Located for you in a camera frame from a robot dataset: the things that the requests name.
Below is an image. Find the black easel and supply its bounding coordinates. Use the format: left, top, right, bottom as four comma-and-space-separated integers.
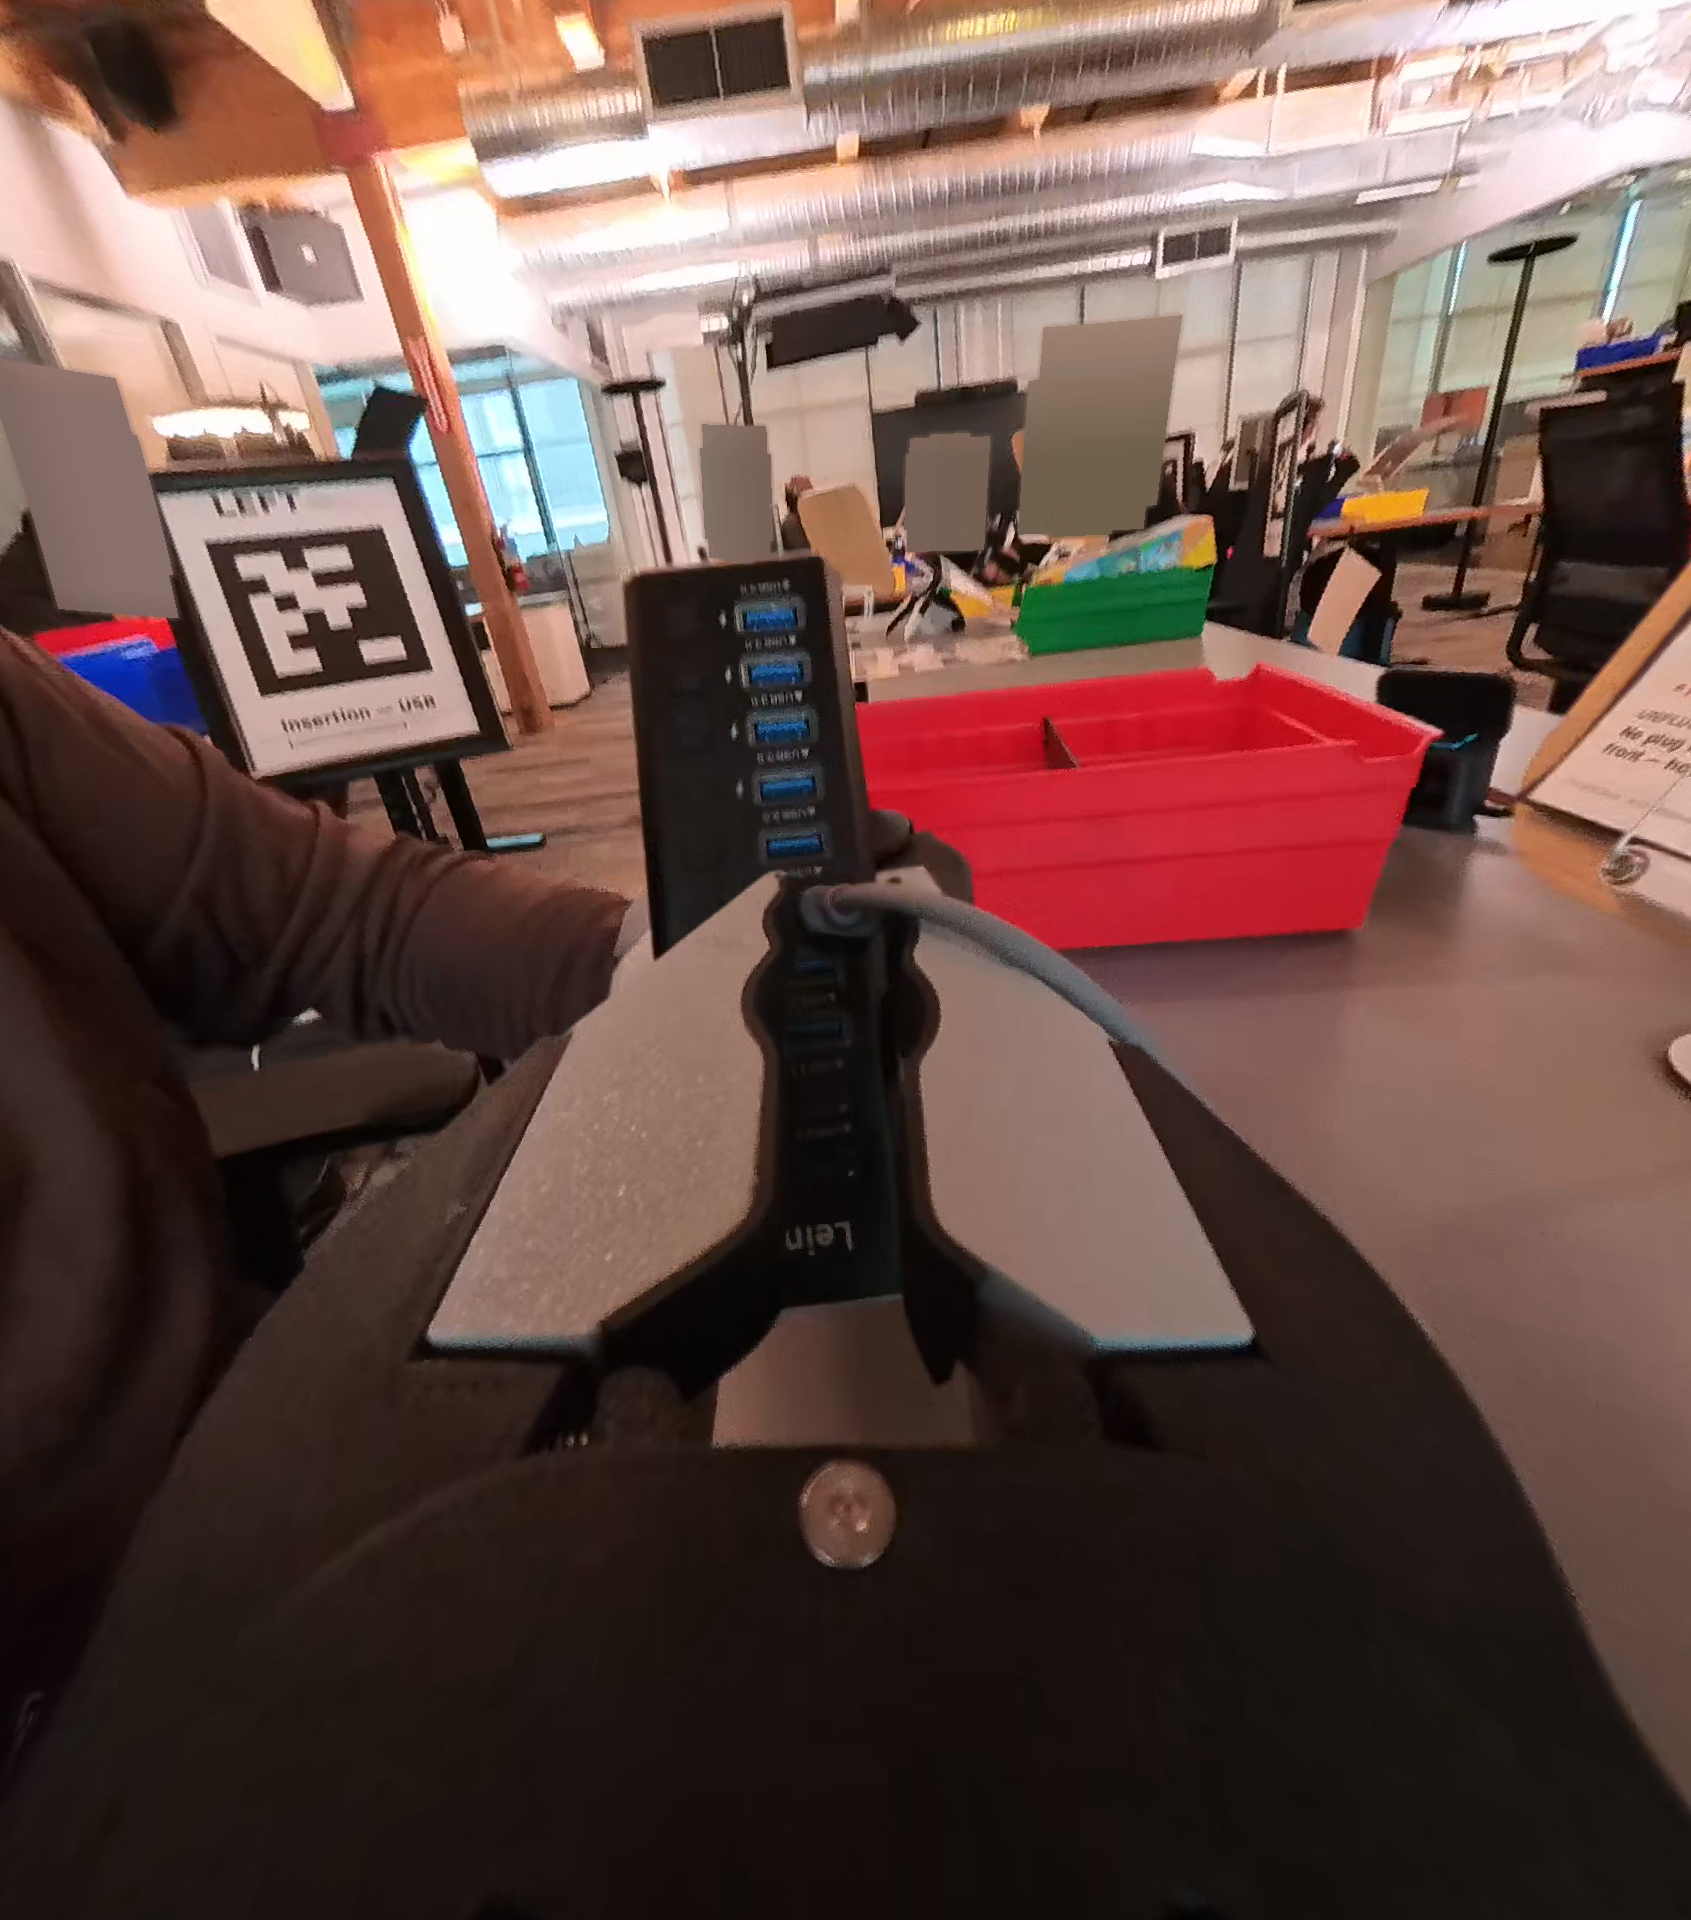
288, 753, 547, 858

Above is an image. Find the grey USB cable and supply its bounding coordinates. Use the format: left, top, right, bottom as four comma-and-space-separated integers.
797, 882, 1177, 1073

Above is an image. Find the black floor lamp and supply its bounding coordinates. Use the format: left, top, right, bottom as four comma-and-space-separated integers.
598, 374, 682, 567
1428, 233, 1581, 613

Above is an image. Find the person's left forearm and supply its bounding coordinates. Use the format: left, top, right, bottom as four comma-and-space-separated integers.
109, 779, 636, 1063

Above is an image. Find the black USB hub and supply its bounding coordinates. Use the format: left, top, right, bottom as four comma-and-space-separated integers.
625, 556, 922, 1307

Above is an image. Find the blue storage bin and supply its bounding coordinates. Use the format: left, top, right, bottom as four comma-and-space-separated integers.
61, 636, 211, 737

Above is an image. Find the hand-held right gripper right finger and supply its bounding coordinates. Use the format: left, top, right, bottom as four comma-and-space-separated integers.
892, 890, 1258, 1384

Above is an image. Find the black office chair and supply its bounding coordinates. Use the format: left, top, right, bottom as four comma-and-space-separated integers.
1506, 383, 1691, 689

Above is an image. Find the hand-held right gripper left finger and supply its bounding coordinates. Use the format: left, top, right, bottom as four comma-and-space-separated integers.
422, 877, 791, 1400

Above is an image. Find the colourful box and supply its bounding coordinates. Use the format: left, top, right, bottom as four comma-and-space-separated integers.
1034, 513, 1218, 589

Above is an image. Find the black studio light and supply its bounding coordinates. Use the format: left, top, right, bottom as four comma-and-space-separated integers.
761, 291, 924, 373

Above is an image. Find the black wall speaker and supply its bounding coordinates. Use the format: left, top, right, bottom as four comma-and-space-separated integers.
243, 202, 367, 309

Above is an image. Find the framed tag sign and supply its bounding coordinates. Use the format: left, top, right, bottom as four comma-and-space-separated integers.
153, 453, 514, 782

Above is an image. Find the wooden support column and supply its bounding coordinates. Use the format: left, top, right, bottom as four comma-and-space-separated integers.
340, 149, 556, 737

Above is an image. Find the person in brown sleeve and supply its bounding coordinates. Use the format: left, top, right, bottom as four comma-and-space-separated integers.
0, 556, 338, 1920

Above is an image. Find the green storage bin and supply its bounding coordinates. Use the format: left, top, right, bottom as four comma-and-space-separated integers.
1013, 563, 1218, 657

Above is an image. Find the black display screen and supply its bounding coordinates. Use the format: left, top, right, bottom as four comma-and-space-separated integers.
867, 383, 1031, 530

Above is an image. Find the red divided bin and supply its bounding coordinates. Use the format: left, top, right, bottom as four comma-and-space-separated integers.
858, 662, 1442, 953

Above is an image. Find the silver ventilation duct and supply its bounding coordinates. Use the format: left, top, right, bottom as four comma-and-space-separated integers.
462, 0, 1464, 309

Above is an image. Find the small black case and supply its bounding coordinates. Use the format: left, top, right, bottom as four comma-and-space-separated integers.
1378, 668, 1522, 836

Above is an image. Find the ceiling vent grille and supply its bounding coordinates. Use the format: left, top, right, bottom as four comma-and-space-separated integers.
631, 8, 804, 118

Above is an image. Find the black chair armrest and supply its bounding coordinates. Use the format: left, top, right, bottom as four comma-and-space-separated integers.
183, 1036, 486, 1293

